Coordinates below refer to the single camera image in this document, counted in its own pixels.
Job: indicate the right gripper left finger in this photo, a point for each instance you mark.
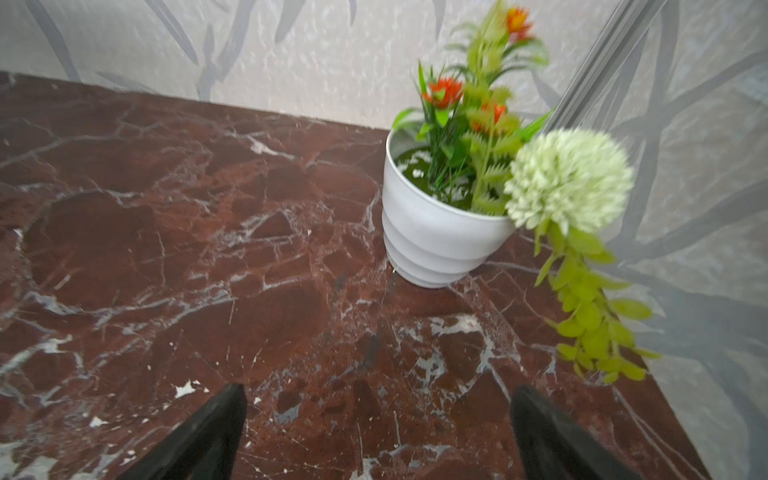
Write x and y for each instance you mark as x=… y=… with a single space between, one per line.
x=204 y=446

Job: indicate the white pot artificial flowers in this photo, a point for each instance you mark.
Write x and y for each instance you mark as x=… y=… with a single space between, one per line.
x=462 y=174

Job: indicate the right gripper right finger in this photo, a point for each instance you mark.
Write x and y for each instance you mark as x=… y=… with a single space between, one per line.
x=553 y=446

